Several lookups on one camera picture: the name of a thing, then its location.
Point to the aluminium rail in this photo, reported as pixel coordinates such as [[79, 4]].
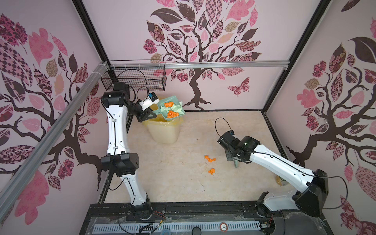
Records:
[[198, 65], [22, 177]]

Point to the orange scrap front right piece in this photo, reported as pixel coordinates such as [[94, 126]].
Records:
[[171, 114]]

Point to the aluminium rail left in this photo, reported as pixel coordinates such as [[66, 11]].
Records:
[[22, 177]]

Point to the green drink bottle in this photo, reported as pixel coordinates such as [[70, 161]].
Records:
[[280, 181]]

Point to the green hand brush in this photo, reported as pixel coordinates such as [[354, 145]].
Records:
[[235, 160]]

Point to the yellow bin liner bag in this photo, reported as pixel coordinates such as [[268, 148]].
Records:
[[159, 117]]

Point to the aluminium rail back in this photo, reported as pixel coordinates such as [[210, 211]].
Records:
[[198, 65]]

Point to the cream trash bin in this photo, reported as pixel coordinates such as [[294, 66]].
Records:
[[163, 132]]

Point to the orange scrap pile front right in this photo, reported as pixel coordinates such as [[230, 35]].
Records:
[[168, 104]]

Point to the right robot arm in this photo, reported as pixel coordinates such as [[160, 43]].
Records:
[[311, 188]]

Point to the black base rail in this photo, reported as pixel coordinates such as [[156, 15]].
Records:
[[278, 223]]

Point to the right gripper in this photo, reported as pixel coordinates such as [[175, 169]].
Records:
[[227, 157]]

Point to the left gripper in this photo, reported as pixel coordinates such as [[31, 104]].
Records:
[[142, 116]]

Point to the white slotted cable duct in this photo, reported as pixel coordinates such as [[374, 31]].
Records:
[[170, 228]]

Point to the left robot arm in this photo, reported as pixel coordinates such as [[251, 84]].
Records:
[[119, 160]]

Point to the black wire basket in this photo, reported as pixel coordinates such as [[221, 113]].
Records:
[[138, 74]]

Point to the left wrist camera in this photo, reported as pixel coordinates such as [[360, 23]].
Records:
[[149, 101]]

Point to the green dustpan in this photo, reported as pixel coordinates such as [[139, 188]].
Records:
[[177, 107]]

